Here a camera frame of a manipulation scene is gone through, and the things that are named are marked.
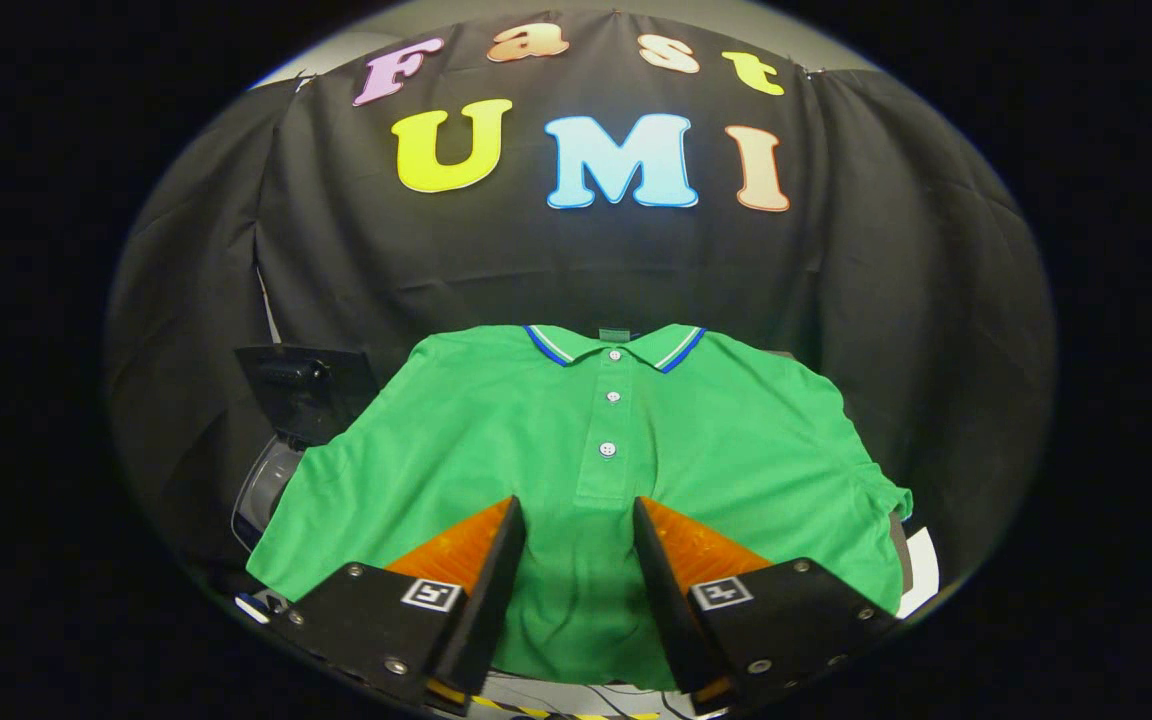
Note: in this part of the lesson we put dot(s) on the grey washing machine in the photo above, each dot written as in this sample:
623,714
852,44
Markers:
261,490

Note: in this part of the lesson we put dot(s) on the black backdrop cloth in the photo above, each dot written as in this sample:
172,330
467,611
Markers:
436,250

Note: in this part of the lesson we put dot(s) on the green polo shirt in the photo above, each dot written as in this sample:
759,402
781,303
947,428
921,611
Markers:
496,430

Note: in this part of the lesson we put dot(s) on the dark washing machine lid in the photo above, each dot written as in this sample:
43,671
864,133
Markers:
306,390

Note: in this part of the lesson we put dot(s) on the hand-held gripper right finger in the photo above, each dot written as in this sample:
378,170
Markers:
666,590

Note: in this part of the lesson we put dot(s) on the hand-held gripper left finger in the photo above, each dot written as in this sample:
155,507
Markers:
491,590

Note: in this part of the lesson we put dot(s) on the white flat board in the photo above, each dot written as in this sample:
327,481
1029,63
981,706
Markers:
924,570

